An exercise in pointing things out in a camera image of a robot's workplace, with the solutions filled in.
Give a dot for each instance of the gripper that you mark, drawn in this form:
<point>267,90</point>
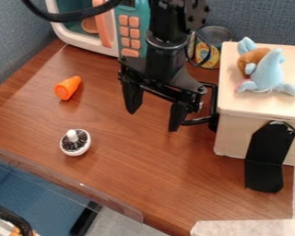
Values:
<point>182,86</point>

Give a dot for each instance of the white toy mushroom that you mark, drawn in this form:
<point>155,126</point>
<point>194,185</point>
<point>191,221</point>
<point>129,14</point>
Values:
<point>75,143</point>

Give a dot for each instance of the cabinet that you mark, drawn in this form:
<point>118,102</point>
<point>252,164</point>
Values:
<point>244,101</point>

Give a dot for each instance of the orange toy carrot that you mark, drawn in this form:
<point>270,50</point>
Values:
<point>68,88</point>

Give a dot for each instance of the can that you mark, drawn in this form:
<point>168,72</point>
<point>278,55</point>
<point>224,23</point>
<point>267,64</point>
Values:
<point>217,37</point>

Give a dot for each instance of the toy microwave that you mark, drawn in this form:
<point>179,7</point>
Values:
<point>96,33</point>

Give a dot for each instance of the blue plush animal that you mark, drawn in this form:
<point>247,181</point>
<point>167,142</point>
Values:
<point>267,70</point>

